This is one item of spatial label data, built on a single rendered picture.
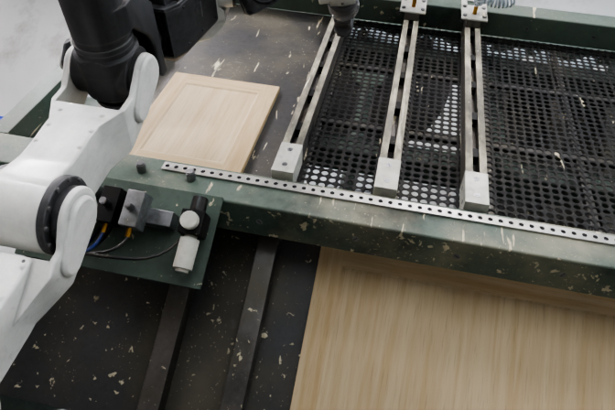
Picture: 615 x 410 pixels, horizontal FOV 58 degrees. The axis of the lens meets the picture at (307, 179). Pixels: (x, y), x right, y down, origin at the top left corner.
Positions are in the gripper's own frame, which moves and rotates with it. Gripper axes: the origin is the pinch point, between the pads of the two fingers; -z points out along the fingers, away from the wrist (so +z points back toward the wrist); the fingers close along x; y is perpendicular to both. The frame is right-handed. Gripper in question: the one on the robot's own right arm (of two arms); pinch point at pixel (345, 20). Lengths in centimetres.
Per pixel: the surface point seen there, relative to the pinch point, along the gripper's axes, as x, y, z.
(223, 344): -101, 18, 9
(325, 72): -12.5, 5.8, -17.0
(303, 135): -38.2, 5.7, 7.9
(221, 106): -30.7, 35.9, -7.1
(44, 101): -39, 90, 4
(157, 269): -80, 32, 32
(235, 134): -40.3, 27.2, 2.2
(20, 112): -45, 92, 11
